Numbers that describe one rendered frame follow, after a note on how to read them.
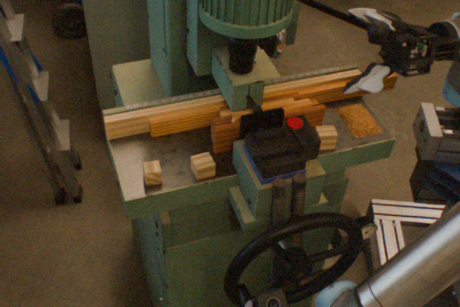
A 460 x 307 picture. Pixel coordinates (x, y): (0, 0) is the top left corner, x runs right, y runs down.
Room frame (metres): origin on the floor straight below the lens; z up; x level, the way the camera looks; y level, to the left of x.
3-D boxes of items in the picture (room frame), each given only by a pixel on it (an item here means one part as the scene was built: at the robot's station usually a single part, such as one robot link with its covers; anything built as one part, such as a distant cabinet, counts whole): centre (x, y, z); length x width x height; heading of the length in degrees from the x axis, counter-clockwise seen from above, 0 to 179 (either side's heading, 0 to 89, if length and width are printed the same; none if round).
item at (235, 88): (0.92, -0.01, 0.99); 0.14 x 0.07 x 0.09; 22
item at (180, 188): (0.81, -0.07, 0.87); 0.61 x 0.30 x 0.06; 112
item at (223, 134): (0.83, -0.09, 0.93); 0.25 x 0.01 x 0.07; 112
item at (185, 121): (0.94, -0.11, 0.92); 0.60 x 0.02 x 0.04; 112
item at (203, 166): (0.73, 0.05, 0.92); 0.04 x 0.04 x 0.03; 25
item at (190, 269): (1.01, 0.03, 0.36); 0.58 x 0.45 x 0.71; 22
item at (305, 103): (0.85, -0.09, 0.94); 0.17 x 0.02 x 0.07; 112
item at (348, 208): (0.87, -0.31, 0.58); 0.12 x 0.08 x 0.08; 22
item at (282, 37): (1.07, -0.09, 1.02); 0.12 x 0.03 x 0.12; 22
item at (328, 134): (0.83, -0.20, 0.92); 0.04 x 0.03 x 0.04; 101
